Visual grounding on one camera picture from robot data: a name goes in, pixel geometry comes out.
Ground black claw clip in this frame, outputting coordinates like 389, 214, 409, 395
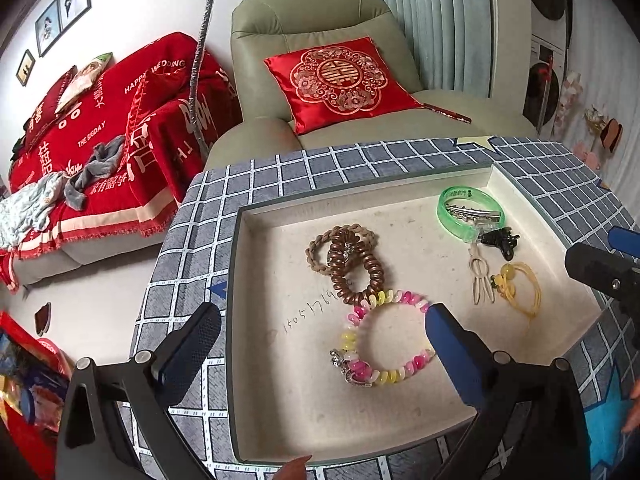
477, 227, 521, 254

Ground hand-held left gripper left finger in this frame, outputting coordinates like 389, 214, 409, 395
55, 301, 222, 480

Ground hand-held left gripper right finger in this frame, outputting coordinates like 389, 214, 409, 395
425, 302, 587, 480

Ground pale blue curtain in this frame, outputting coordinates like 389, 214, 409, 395
380, 0, 496, 98

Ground pink yellow spiral hair tie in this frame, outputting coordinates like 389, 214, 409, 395
329, 289, 437, 388

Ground pale floral garment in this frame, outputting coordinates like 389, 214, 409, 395
0, 171, 66, 251

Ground sofa with red cover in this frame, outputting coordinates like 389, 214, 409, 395
0, 32, 243, 293

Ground red gift box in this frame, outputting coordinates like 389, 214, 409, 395
0, 311, 71, 480

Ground small black picture frame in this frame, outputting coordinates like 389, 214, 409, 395
16, 49, 36, 87

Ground person's left hand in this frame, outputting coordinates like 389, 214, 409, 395
272, 455, 313, 480

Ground wrapped lamp pole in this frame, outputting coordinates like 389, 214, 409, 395
187, 0, 231, 158

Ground white shallow tray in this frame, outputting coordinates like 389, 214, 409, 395
226, 160, 608, 466

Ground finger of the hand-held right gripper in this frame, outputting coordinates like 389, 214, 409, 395
565, 242, 640, 351
607, 226, 640, 261

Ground grey garment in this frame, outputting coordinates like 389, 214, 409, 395
64, 135, 126, 211

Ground brown braided hair tie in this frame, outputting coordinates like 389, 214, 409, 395
306, 224, 378, 277

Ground person's right hand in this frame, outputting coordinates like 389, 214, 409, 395
621, 380, 640, 435

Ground white green printed pillow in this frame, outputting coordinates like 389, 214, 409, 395
54, 52, 113, 113

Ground pink artificial flowers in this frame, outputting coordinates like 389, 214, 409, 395
555, 72, 626, 171

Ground green translucent bangle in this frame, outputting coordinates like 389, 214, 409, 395
437, 186, 506, 245

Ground silver metal hair clip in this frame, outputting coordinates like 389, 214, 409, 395
445, 205, 505, 225

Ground black blue picture frame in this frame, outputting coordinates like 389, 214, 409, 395
35, 0, 63, 57

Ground red embroidered cushion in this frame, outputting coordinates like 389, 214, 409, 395
263, 36, 425, 135

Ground beige leather armchair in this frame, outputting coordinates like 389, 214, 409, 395
202, 0, 538, 171

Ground brown spiral hair tie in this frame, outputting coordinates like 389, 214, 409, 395
327, 232, 387, 306

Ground yellow beaded hair tie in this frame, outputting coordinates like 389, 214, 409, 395
490, 261, 543, 319

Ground cream pronged hair clip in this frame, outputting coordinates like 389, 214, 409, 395
467, 242, 497, 306

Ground red embroidered strip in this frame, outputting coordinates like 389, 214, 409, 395
424, 102, 472, 125

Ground light grey sofa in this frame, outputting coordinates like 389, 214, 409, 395
10, 200, 181, 286

